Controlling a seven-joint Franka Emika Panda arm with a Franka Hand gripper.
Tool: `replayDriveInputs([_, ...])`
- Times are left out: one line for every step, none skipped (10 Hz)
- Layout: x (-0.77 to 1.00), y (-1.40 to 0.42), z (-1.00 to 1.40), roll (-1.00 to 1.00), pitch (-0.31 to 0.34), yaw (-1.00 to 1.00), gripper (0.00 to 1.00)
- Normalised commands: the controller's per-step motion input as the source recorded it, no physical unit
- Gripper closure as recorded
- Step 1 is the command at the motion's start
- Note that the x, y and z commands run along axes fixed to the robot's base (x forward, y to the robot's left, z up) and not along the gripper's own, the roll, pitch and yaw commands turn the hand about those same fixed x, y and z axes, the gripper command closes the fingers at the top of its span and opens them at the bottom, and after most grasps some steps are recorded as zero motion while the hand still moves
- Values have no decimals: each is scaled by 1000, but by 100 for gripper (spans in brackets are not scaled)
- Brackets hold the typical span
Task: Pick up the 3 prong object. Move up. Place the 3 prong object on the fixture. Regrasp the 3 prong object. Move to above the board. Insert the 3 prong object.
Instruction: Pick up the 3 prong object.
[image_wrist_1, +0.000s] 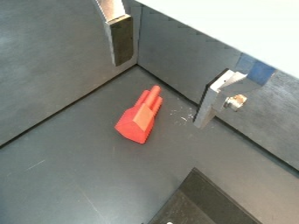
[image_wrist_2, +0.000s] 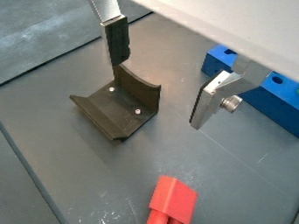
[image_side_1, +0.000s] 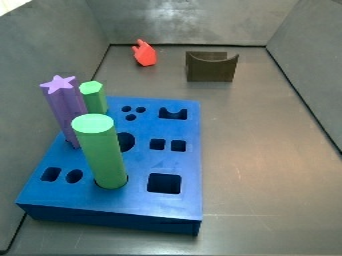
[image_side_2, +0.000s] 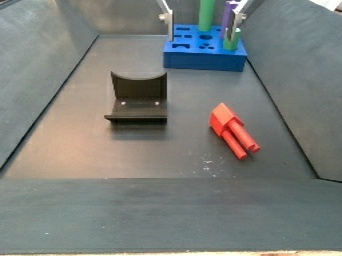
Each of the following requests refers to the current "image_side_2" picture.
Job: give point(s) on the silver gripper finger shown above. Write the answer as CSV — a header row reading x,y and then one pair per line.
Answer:
x,y
243,8
166,16

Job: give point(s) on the red three prong object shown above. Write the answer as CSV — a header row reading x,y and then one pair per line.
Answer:
x,y
229,127

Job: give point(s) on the blue foam peg board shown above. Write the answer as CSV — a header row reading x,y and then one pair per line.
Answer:
x,y
199,50

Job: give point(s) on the purple star peg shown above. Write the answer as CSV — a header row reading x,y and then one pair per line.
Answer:
x,y
228,15

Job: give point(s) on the tall green cylinder peg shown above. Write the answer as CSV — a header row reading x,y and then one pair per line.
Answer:
x,y
207,14

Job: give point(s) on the short green hexagon peg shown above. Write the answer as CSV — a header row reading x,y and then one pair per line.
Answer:
x,y
232,44

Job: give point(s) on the black fixture bracket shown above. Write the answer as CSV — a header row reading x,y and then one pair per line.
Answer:
x,y
141,99

